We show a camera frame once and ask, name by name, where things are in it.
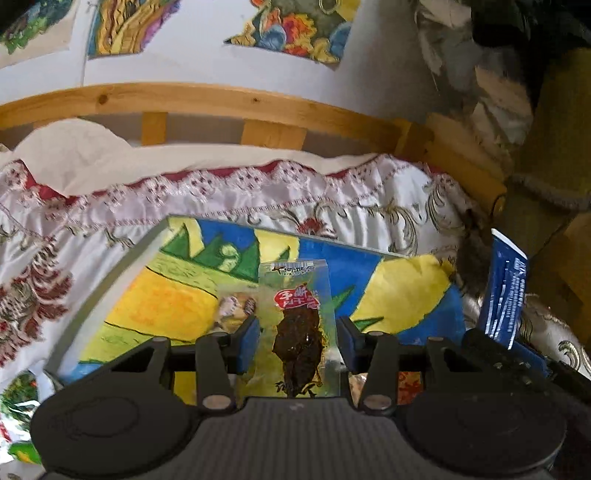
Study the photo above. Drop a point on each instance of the anime boy drawing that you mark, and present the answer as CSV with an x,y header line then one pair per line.
x,y
45,28

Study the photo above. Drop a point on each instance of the white pillow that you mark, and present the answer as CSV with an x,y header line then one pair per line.
x,y
76,157

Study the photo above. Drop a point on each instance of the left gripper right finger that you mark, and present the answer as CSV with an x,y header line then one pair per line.
x,y
377,354

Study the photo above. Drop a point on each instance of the swirly night seaweed drawing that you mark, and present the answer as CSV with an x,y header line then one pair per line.
x,y
125,27

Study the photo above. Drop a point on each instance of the rice cracker snack packet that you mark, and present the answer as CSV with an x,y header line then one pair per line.
x,y
409,387

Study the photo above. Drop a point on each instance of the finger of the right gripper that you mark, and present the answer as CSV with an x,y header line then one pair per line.
x,y
522,361

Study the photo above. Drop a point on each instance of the olive brown hanging garment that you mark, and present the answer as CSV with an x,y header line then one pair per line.
x,y
551,181

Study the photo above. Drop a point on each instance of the landscape hill drawing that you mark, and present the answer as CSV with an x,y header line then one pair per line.
x,y
312,29

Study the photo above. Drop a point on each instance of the blue white box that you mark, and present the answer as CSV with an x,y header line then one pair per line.
x,y
500,314

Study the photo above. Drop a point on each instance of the nut bar clear packet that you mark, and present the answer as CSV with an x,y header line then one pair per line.
x,y
232,310

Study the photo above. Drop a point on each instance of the floral satin bedspread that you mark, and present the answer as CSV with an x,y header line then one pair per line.
x,y
54,247

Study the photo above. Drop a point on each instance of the dried meat clear packet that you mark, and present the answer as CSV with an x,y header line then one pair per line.
x,y
297,354

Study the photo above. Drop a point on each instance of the white green pickle pouch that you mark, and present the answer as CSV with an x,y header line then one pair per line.
x,y
19,401

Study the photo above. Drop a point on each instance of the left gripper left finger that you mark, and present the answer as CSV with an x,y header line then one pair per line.
x,y
219,355

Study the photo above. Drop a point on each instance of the wooden bed frame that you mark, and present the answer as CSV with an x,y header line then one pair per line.
x,y
269,120

